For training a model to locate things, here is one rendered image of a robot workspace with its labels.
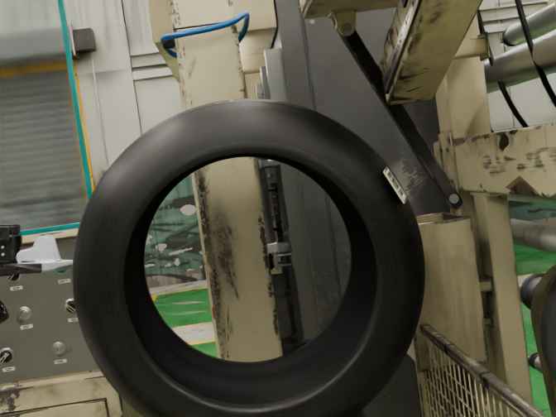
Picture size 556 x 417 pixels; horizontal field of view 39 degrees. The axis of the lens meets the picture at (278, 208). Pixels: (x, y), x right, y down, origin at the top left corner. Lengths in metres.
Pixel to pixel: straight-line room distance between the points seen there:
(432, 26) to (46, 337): 1.26
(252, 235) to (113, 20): 9.29
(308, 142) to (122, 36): 9.51
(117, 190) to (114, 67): 9.42
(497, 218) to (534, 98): 9.71
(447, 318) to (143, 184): 0.71
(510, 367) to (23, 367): 1.18
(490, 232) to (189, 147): 0.70
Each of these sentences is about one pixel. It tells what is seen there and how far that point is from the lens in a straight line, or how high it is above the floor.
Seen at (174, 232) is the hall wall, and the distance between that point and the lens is 10.50.
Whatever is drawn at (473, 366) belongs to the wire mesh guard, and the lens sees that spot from 1.29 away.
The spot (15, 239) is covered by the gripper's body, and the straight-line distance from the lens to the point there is 1.40.
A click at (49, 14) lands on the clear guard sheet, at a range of 2.06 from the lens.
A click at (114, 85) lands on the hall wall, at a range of 10.61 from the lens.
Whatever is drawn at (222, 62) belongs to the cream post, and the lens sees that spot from 1.63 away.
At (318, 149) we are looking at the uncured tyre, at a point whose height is 1.37.
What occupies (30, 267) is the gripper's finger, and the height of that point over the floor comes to 1.24.
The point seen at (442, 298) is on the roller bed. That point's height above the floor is 1.04.
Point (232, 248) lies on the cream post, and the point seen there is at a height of 1.20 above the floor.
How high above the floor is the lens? 1.35
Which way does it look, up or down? 3 degrees down
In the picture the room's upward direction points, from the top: 8 degrees counter-clockwise
